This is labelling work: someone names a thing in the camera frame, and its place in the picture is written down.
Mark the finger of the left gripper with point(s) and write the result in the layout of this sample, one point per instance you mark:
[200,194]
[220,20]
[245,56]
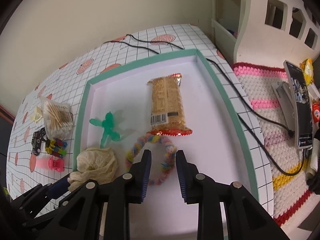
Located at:
[59,188]
[72,192]

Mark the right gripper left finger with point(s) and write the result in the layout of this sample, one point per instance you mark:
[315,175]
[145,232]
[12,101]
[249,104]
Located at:
[109,203]

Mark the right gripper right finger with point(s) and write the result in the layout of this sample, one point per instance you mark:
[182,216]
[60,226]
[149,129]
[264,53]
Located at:
[245,217]

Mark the pink hair roller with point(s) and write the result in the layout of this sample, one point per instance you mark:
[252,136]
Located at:
[50,163]

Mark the yellow multicolour fidget spinner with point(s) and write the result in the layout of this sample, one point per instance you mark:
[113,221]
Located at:
[56,147]

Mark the cream lace scrunchie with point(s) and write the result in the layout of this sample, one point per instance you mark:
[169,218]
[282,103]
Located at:
[99,164]

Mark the black toy car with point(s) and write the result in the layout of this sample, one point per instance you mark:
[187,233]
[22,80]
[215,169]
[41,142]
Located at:
[38,138]

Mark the cotton swabs plastic bag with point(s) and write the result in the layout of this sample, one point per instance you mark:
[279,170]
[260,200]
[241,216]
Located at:
[58,119]

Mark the cream small hair clip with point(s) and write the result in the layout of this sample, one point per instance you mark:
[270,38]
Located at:
[37,115]

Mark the green translucent toy figure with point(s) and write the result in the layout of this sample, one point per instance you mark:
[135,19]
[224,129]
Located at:
[108,125]

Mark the orange snack bar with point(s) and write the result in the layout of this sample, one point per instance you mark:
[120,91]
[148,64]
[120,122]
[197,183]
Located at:
[167,112]

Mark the pomegranate grid tablecloth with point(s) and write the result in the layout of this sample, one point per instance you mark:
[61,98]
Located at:
[70,84]

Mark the pink white crochet blanket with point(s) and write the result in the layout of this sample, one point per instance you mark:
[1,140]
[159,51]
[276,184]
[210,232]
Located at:
[292,199]

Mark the smartphone on stand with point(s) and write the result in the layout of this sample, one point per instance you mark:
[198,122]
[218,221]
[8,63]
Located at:
[301,106]

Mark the red white small bottle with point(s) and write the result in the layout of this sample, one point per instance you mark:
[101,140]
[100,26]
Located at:
[315,112]

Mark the white phone stand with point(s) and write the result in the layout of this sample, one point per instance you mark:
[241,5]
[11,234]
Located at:
[284,95]

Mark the teal shallow box tray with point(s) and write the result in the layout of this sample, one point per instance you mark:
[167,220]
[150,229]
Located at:
[217,146]

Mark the yellow snack packet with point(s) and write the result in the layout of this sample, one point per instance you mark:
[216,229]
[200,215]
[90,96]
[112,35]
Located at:
[307,69]

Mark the white cutout headboard shelf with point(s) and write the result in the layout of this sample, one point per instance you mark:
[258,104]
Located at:
[265,32]

